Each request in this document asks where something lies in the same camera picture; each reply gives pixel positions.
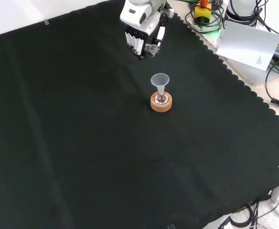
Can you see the clear round-bottom flask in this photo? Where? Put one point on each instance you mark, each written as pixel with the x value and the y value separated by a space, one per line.
pixel 160 99

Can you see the clear plastic funnel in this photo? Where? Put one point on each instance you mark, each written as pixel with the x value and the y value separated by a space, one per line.
pixel 160 80

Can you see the pale white board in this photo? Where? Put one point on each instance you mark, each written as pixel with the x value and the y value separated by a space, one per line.
pixel 247 45

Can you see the yellow emergency stop button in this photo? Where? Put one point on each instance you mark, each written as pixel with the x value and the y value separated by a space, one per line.
pixel 202 12

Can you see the black table cloth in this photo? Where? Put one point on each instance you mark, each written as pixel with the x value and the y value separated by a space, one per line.
pixel 82 131

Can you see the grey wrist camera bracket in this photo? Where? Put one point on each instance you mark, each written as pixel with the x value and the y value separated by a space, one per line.
pixel 169 12

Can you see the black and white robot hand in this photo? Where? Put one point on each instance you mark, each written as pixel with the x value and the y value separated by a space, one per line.
pixel 139 16

